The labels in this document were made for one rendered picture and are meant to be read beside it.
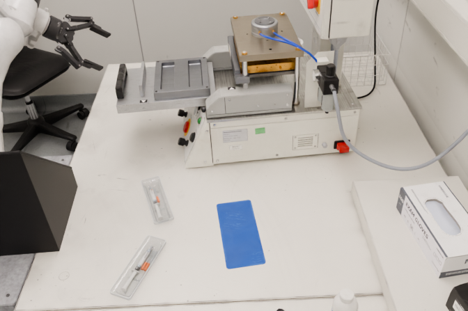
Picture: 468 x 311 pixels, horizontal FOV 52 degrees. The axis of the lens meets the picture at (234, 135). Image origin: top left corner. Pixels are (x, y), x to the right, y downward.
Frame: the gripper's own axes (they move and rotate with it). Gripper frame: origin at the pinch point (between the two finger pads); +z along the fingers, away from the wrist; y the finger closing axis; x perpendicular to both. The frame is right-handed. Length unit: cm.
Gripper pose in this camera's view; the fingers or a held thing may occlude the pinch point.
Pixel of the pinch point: (102, 51)
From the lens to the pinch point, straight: 178.2
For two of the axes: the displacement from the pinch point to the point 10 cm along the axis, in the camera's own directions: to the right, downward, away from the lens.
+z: 7.6, 3.1, 5.8
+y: 1.0, -9.3, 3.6
